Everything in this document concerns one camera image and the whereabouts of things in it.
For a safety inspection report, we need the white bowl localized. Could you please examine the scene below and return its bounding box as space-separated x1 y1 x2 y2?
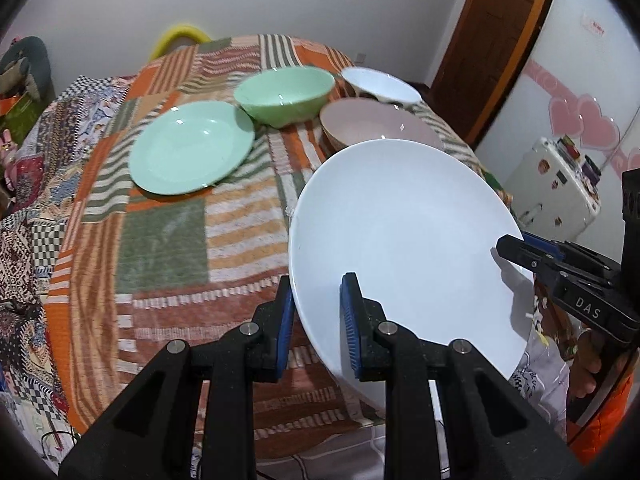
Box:
341 66 423 108

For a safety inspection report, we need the patchwork printed quilt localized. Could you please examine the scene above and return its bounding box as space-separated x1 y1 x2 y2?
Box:
0 74 136 436

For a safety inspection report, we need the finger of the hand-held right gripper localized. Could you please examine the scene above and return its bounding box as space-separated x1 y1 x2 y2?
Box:
496 235 566 275
522 232 571 257

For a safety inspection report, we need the white wardrobe with pink hearts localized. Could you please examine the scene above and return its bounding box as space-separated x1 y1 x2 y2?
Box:
475 0 640 261

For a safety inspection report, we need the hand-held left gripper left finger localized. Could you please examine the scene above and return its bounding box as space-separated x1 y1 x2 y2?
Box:
59 275 296 480

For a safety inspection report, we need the green cardboard box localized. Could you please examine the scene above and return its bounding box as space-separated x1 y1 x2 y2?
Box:
0 92 32 132

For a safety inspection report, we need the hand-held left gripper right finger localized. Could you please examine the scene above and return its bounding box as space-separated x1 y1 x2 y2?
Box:
340 272 588 480

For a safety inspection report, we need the brown wooden door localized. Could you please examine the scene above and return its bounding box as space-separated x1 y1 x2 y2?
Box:
430 0 563 148

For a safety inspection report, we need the green bowl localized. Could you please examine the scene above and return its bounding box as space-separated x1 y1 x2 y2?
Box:
234 66 336 129

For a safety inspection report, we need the white suitcase with stickers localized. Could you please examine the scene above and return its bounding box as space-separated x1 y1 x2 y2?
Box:
502 136 601 241

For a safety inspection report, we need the pink bowl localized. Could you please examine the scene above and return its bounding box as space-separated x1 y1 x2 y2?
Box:
319 99 445 157

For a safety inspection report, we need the person's right hand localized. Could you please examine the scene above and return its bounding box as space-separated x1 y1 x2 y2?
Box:
567 330 603 401

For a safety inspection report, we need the orange green striped towel cloth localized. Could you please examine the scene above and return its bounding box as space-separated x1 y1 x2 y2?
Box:
42 34 513 461

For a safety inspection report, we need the yellow chair back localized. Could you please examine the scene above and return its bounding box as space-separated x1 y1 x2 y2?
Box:
150 22 213 61

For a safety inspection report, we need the person's orange clothing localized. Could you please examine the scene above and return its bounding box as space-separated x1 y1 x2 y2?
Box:
565 355 640 466

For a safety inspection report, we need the green plate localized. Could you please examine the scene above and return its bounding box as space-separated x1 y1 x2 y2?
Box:
129 101 256 196

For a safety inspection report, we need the white printed cloth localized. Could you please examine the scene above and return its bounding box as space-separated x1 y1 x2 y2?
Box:
509 345 571 428

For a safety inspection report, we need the white plate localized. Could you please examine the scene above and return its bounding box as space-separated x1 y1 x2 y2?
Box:
288 138 538 411

